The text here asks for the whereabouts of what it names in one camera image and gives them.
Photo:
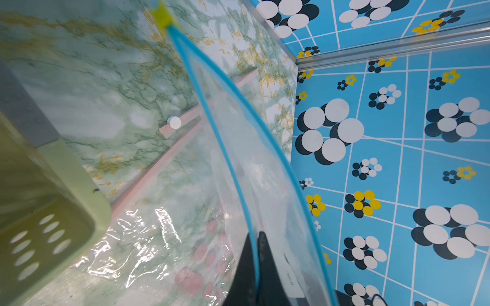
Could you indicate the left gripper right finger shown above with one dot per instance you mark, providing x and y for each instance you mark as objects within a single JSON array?
[{"x": 271, "y": 291}]

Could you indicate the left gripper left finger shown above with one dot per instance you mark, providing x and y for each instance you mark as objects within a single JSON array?
[{"x": 243, "y": 289}]

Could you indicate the clear zip-top bag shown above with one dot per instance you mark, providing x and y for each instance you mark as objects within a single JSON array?
[{"x": 178, "y": 233}]

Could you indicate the pale green plastic basket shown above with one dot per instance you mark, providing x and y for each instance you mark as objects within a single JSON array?
[{"x": 51, "y": 210}]

